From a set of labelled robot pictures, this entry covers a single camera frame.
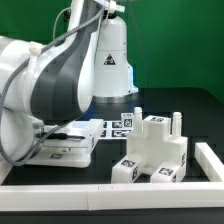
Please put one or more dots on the white chair seat part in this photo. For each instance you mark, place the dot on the white chair seat part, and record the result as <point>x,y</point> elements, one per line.
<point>156,140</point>

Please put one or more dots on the white chair back frame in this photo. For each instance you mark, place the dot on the white chair back frame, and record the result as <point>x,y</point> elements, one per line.
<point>70,146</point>

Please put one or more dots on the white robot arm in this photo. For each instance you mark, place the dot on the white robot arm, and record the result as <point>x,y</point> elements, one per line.
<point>57,82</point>

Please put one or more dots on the white marker sheet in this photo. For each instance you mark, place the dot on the white marker sheet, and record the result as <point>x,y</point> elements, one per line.
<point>114,130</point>

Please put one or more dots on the white workspace border frame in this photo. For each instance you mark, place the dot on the white workspace border frame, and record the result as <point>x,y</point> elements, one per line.
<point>108,196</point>

